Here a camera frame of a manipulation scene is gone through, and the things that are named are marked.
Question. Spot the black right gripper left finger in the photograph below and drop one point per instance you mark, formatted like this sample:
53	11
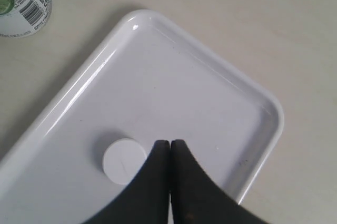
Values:
146	198

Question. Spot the clear plastic drink bottle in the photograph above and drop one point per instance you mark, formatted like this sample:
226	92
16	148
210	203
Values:
22	18

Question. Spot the white plastic tray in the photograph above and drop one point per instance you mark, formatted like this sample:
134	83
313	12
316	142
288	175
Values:
148	80

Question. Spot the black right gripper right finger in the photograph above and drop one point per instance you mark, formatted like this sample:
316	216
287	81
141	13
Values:
195	198

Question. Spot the white bottle cap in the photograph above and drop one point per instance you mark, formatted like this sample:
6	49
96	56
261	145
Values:
122	160

